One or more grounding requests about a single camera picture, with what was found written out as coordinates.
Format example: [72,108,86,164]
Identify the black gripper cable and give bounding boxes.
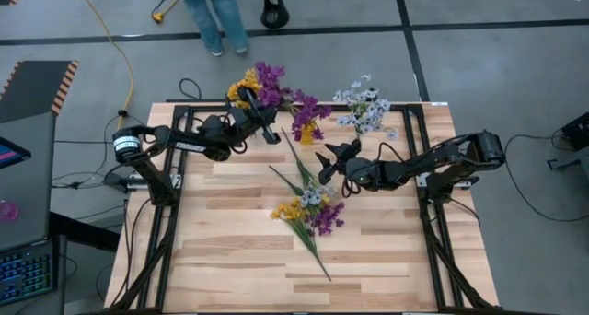
[341,142,402,200]
[228,138,250,156]

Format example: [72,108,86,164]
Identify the purple artificial flower bunch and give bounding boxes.
[290,89,334,144]
[254,60,295,111]
[306,201,346,238]

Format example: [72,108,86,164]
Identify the black stand base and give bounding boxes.
[260,0,291,29]

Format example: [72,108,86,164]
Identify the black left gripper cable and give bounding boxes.
[228,138,250,156]

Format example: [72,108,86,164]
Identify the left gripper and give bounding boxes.
[228,87,282,145]

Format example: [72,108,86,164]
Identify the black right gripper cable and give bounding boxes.
[341,142,402,200]

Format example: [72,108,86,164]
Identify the black cable loop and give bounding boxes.
[178,77,202,101]

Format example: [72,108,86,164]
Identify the yellow cable with plug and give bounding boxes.
[150,0,183,25]

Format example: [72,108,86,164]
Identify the computer monitor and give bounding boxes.
[0,136,32,170]

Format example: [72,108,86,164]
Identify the grey desk top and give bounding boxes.
[0,111,57,251]

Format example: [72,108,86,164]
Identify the white artificial flower bunch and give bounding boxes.
[268,128,336,210]
[331,74,381,136]
[338,98,400,142]

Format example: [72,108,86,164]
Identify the long yellow extension cable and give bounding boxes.
[72,0,135,158]

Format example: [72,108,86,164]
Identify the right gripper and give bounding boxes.
[316,138,364,186]

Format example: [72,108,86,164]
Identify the black equipment box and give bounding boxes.
[560,111,589,153]

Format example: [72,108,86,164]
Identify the amber glass bottle vase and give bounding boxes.
[299,122,318,146]

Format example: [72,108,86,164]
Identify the black floor cable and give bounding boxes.
[503,133,589,224]

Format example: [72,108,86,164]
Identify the black aluminium table frame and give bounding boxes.
[103,100,505,315]

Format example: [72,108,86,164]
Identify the person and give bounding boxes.
[172,0,252,58]

